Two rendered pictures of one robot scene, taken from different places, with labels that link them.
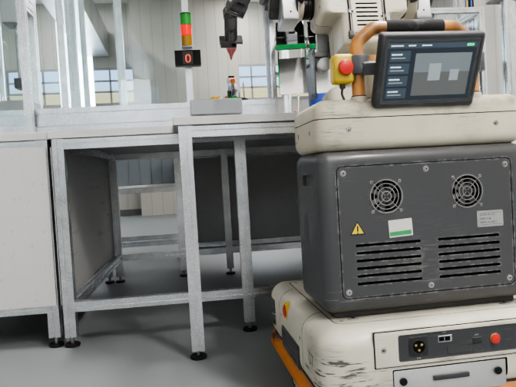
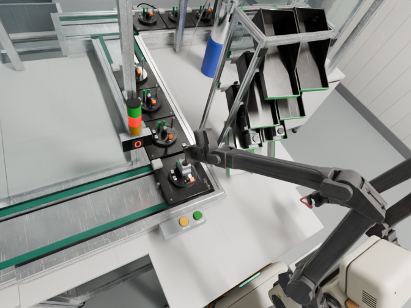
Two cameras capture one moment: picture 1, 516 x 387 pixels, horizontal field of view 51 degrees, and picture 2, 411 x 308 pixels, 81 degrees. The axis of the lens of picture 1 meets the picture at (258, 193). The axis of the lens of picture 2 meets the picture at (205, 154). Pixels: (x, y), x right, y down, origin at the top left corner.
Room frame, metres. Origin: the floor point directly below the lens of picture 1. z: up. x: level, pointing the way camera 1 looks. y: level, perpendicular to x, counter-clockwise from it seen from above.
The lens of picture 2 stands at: (1.95, 0.38, 2.04)
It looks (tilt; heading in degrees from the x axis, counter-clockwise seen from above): 55 degrees down; 323
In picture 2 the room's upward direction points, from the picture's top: 21 degrees clockwise
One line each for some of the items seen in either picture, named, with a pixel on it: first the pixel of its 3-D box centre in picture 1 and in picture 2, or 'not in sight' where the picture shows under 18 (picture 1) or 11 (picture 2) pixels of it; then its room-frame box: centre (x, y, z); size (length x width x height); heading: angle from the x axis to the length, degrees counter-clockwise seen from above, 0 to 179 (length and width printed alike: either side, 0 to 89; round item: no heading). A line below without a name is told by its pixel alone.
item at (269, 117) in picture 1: (280, 125); (224, 205); (2.28, -0.11, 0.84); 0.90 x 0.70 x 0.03; 99
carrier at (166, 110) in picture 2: not in sight; (148, 98); (2.95, 0.14, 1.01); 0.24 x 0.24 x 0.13; 6
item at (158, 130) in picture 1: (229, 138); (151, 124); (2.90, 0.14, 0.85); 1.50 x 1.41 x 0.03; 96
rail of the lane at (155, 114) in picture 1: (170, 114); (137, 228); (2.27, 0.35, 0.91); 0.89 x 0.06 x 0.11; 96
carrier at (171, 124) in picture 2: not in sight; (164, 131); (2.71, 0.12, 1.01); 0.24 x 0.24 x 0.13; 6
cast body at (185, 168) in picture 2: (231, 84); (183, 164); (2.46, 0.09, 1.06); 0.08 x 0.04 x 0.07; 6
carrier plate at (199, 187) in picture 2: not in sight; (182, 176); (2.45, 0.09, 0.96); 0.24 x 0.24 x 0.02; 6
